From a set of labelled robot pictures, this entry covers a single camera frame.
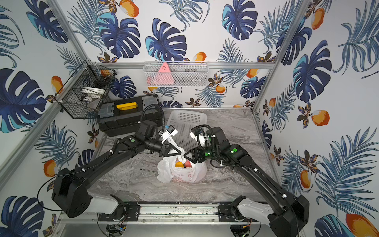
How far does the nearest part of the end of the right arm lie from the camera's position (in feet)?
2.02

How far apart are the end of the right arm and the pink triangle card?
1.61ft

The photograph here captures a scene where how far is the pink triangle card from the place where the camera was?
900 millimetres
